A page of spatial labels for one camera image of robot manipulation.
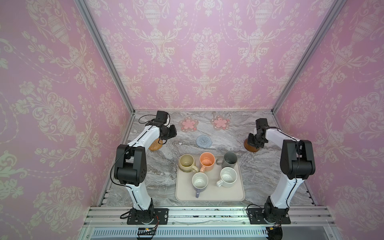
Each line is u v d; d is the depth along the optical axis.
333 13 0.70
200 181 0.85
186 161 0.92
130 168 0.49
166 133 0.81
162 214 0.75
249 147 0.99
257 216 0.73
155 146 1.00
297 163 0.51
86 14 0.72
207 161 0.92
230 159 0.88
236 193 0.84
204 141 1.03
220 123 1.14
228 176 0.85
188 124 1.13
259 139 0.85
